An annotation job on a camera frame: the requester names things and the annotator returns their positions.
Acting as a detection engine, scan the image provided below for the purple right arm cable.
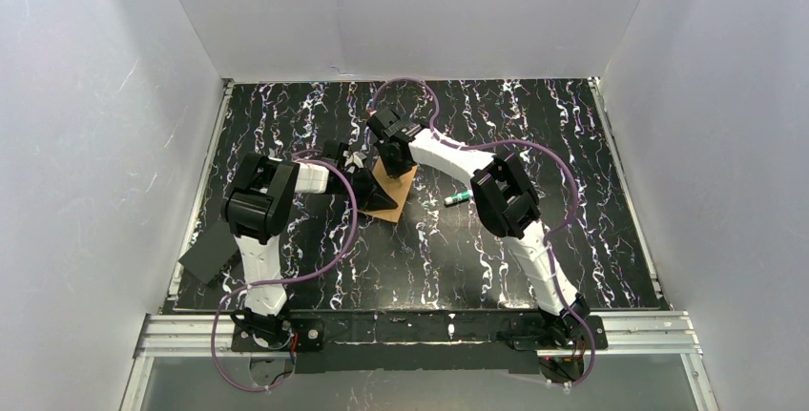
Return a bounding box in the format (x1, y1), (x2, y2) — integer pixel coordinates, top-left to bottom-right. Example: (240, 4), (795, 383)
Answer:
(369, 76), (598, 390)

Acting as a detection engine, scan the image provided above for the green white glue stick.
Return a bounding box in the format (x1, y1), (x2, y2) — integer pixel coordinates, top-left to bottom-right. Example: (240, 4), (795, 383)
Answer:
(444, 191), (473, 207)

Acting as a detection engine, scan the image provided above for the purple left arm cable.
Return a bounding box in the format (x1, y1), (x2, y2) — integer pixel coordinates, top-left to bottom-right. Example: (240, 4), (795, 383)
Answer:
(210, 149), (361, 395)

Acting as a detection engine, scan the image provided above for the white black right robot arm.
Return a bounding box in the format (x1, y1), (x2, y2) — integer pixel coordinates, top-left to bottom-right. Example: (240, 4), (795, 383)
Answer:
(367, 109), (590, 322)

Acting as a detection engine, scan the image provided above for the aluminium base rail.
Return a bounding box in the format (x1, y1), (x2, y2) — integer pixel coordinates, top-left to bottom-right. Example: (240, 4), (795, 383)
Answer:
(135, 310), (703, 358)

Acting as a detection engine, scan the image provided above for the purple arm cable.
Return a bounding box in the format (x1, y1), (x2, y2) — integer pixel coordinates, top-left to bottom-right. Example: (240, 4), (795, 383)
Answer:
(210, 149), (361, 395)
(369, 76), (598, 390)

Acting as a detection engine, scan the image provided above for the black box beside table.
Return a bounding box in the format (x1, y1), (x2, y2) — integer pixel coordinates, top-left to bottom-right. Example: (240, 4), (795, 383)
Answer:
(178, 219), (241, 288)

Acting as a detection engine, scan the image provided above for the brown paper envelope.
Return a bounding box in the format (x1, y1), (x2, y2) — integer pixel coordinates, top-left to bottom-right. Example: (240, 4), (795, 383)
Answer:
(361, 159), (418, 224)

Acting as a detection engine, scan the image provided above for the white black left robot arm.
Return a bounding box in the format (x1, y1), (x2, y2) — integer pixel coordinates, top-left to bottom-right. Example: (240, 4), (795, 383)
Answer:
(221, 140), (399, 317)

